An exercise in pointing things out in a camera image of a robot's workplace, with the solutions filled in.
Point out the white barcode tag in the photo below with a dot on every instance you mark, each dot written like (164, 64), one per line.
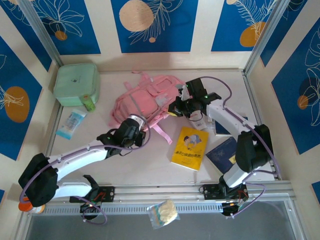
(197, 123)

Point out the clear plastic case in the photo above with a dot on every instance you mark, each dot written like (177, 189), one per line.
(212, 126)

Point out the pink backpack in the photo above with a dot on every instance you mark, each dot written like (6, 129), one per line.
(140, 100)

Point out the dark blue book yellow label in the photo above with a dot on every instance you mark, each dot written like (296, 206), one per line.
(222, 157)

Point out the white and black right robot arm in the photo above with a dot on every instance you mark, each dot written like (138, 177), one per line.
(225, 117)

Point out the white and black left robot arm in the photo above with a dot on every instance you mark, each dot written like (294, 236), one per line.
(82, 152)

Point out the blue tissue pack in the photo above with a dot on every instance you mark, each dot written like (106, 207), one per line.
(71, 122)

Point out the plastic bag of snacks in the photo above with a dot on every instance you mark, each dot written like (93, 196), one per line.
(162, 212)

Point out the mint green lunch bag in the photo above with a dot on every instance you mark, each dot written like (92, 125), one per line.
(75, 82)

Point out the small green bottle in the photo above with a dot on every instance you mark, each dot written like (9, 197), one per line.
(89, 103)

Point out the orange-capped white bottle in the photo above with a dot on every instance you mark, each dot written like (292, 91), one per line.
(37, 209)

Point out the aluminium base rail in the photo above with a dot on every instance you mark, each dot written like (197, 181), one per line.
(150, 191)

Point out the aluminium side rail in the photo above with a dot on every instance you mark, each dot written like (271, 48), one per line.
(252, 100)
(55, 117)

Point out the aluminium frame post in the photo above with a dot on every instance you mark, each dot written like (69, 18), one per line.
(40, 30)
(265, 32)

